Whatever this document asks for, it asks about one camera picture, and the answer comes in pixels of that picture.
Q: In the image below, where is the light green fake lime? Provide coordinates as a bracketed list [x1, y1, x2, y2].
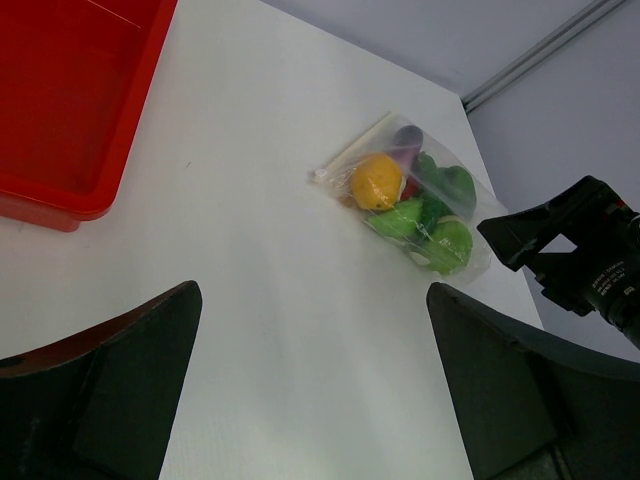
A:
[366, 198, 427, 241]

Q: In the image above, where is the red fake chili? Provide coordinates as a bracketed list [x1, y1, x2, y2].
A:
[400, 179, 421, 201]

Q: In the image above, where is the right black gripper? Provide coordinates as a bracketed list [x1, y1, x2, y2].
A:
[477, 176, 639, 346]

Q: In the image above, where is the light green fake guava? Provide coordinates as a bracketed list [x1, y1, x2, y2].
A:
[424, 220, 473, 275]

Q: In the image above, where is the red plastic tray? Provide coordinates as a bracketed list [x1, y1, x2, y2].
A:
[1, 0, 176, 232]

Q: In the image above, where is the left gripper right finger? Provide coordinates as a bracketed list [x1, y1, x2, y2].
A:
[426, 283, 639, 479]

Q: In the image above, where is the dark green fake pepper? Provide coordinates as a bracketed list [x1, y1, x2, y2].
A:
[411, 152, 477, 220]

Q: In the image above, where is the right aluminium corner post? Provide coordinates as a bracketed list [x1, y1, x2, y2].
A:
[461, 0, 629, 115]

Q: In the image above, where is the clear zip top bag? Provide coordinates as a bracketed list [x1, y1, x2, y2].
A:
[309, 113, 503, 282]

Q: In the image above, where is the yellow fake lemon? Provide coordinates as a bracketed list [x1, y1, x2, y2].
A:
[350, 153, 404, 211]

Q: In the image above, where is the purple fake eggplant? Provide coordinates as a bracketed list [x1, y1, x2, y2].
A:
[389, 125, 424, 171]

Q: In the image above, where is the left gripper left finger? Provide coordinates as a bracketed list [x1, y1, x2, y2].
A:
[1, 281, 202, 479]

